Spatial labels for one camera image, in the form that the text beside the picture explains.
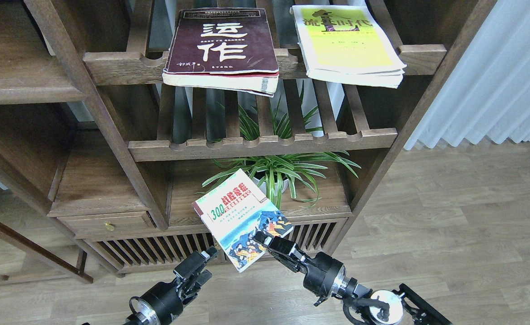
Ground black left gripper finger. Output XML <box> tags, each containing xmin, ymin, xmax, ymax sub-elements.
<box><xmin>173</xmin><ymin>246</ymin><xmax>218</xmax><ymax>289</ymax></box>

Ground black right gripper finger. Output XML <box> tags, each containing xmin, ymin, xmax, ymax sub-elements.
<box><xmin>253</xmin><ymin>231</ymin><xmax>299</xmax><ymax>258</ymax></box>
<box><xmin>274</xmin><ymin>255</ymin><xmax>304</xmax><ymax>273</ymax></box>

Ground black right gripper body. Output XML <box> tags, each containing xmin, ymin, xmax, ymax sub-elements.
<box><xmin>296</xmin><ymin>252</ymin><xmax>351</xmax><ymax>306</ymax></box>

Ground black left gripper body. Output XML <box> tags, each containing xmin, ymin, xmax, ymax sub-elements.
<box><xmin>129</xmin><ymin>279</ymin><xmax>200</xmax><ymax>325</ymax></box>

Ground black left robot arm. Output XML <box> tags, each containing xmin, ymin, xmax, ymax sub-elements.
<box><xmin>126</xmin><ymin>246</ymin><xmax>218</xmax><ymax>325</ymax></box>

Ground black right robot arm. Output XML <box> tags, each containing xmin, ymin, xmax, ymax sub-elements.
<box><xmin>254</xmin><ymin>231</ymin><xmax>451</xmax><ymax>325</ymax></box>

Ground white plant pot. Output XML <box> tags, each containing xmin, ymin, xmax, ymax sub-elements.
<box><xmin>252</xmin><ymin>176</ymin><xmax>288</xmax><ymax>201</ymax></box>

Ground green spider plant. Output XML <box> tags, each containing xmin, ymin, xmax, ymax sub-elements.
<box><xmin>198</xmin><ymin>104</ymin><xmax>361</xmax><ymax>209</ymax></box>

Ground dark wooden bookshelf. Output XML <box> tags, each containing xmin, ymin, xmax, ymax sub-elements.
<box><xmin>0</xmin><ymin>0</ymin><xmax>496</xmax><ymax>276</ymax></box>

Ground maroon book white characters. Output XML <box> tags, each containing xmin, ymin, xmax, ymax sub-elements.
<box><xmin>162</xmin><ymin>7</ymin><xmax>279</xmax><ymax>97</ymax></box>

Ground yellow green cover book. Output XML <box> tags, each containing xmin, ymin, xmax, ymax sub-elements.
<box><xmin>291</xmin><ymin>5</ymin><xmax>405</xmax><ymax>88</ymax></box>

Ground white pleated curtain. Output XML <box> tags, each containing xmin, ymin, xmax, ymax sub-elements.
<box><xmin>404</xmin><ymin>0</ymin><xmax>530</xmax><ymax>150</ymax></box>

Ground dark wooden side frame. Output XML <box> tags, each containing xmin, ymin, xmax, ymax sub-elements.
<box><xmin>0</xmin><ymin>222</ymin><xmax>93</xmax><ymax>285</ymax></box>

